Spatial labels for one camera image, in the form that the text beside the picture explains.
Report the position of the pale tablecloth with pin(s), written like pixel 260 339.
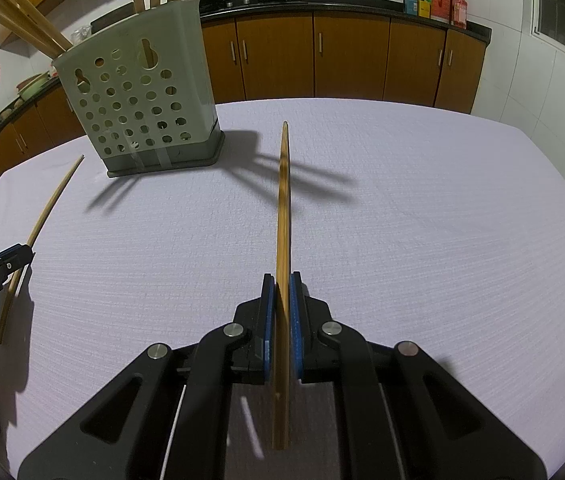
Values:
pixel 412 235

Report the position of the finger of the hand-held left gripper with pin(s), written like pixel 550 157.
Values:
pixel 15 267
pixel 12 251

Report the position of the grey perforated utensil holder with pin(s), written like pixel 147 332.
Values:
pixel 182 35

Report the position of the black kitchen countertop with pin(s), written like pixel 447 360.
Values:
pixel 342 6

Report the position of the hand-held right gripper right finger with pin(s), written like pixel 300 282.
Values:
pixel 297 325

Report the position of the brown wooden base cabinets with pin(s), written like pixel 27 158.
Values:
pixel 352 55

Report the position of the gas stove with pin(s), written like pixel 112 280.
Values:
pixel 262 1

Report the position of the stacked green bowls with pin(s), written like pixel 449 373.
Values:
pixel 32 87

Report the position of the clear plastic bag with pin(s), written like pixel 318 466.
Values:
pixel 81 35

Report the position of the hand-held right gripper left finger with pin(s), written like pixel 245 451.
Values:
pixel 268 325

